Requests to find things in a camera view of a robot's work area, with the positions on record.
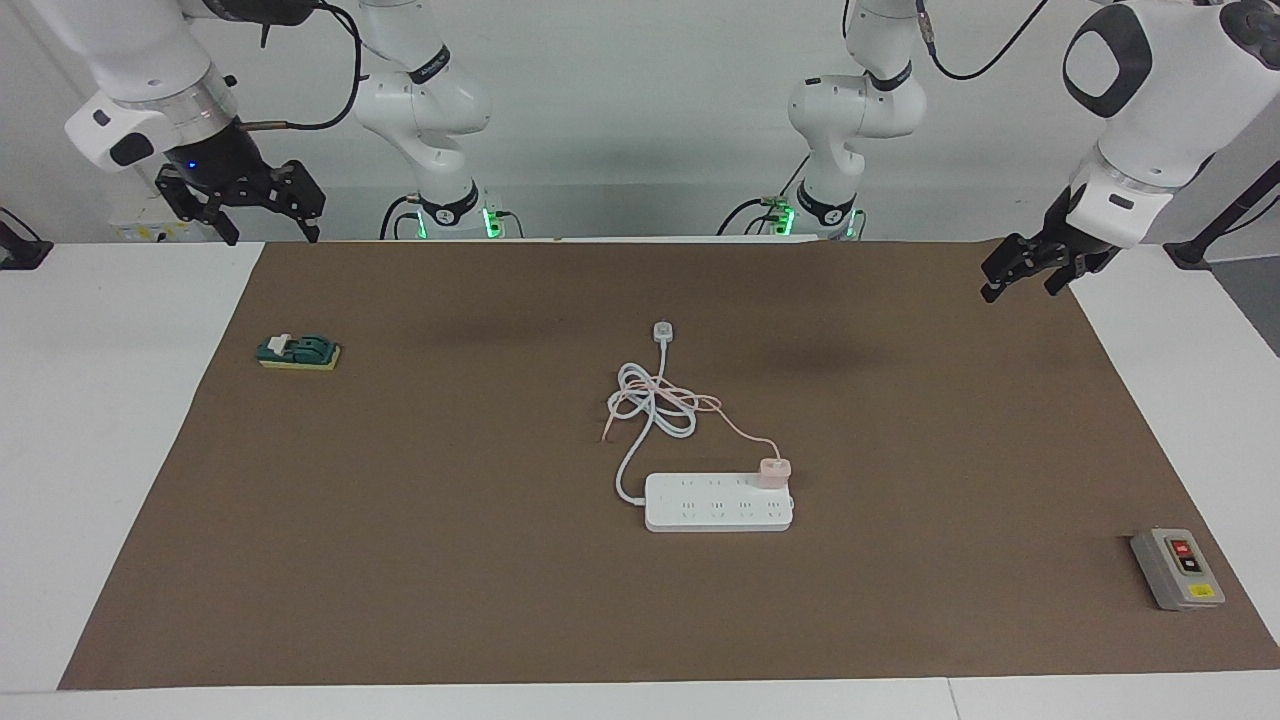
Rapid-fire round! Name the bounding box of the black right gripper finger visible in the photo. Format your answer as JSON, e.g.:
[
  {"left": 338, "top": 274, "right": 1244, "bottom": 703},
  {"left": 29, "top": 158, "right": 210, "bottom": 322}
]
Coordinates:
[
  {"left": 153, "top": 166, "right": 243, "bottom": 247},
  {"left": 268, "top": 158, "right": 329, "bottom": 245}
]

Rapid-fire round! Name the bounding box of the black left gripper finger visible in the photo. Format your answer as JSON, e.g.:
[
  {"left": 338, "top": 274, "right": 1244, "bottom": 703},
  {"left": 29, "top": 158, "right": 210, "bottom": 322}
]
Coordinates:
[
  {"left": 1044, "top": 260, "right": 1099, "bottom": 297},
  {"left": 979, "top": 233, "right": 1045, "bottom": 304}
]

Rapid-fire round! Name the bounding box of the pink charger cable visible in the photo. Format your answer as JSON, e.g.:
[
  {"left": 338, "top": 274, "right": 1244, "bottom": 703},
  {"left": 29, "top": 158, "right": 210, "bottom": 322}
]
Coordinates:
[{"left": 600, "top": 375, "right": 782, "bottom": 464}]

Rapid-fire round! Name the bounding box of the white power strip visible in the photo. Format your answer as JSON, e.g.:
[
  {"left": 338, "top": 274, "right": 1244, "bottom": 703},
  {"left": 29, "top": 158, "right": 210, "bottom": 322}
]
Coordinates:
[{"left": 643, "top": 472, "right": 796, "bottom": 534}]

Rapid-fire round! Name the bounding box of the black table clamp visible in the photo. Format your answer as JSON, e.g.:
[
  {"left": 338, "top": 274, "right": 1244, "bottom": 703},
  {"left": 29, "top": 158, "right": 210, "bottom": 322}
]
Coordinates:
[{"left": 0, "top": 205, "right": 53, "bottom": 271}]

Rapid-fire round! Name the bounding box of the brown table mat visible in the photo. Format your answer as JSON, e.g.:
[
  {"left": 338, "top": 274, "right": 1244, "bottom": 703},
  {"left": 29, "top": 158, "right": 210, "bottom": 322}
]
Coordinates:
[{"left": 58, "top": 240, "right": 1280, "bottom": 691}]

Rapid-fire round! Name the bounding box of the white wall socket box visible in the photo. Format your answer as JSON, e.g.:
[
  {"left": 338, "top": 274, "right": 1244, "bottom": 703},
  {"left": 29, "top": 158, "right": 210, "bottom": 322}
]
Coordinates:
[{"left": 108, "top": 195, "right": 217, "bottom": 243}]

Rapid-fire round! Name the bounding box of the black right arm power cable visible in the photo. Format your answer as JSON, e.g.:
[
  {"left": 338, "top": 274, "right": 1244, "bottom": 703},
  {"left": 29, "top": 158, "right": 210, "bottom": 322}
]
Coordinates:
[{"left": 378, "top": 193, "right": 426, "bottom": 241}]

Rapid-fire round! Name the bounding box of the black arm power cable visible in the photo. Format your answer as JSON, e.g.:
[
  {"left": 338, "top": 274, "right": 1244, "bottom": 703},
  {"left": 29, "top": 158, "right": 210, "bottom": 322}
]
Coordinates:
[
  {"left": 715, "top": 155, "right": 811, "bottom": 239},
  {"left": 378, "top": 193, "right": 426, "bottom": 241}
]

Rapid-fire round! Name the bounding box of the black camera stand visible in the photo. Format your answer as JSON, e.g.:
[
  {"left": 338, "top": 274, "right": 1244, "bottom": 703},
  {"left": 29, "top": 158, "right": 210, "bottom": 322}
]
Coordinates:
[{"left": 1163, "top": 160, "right": 1280, "bottom": 271}]

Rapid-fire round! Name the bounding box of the green knife switch yellow base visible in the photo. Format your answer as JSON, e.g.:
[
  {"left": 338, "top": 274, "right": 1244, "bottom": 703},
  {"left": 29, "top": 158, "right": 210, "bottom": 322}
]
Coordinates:
[{"left": 257, "top": 333, "right": 342, "bottom": 372}]

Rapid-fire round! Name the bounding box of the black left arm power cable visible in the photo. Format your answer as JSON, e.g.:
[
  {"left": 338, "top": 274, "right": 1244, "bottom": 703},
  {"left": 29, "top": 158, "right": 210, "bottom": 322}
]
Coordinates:
[{"left": 715, "top": 155, "right": 811, "bottom": 239}]

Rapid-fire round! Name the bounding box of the grey on-off switch box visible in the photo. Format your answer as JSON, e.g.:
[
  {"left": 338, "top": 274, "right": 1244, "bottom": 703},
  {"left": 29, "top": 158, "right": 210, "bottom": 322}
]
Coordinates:
[{"left": 1130, "top": 527, "right": 1227, "bottom": 612}]

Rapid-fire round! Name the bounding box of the white power strip cord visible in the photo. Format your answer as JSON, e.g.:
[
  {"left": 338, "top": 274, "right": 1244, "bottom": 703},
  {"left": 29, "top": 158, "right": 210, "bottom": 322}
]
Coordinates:
[{"left": 607, "top": 320, "right": 700, "bottom": 507}]

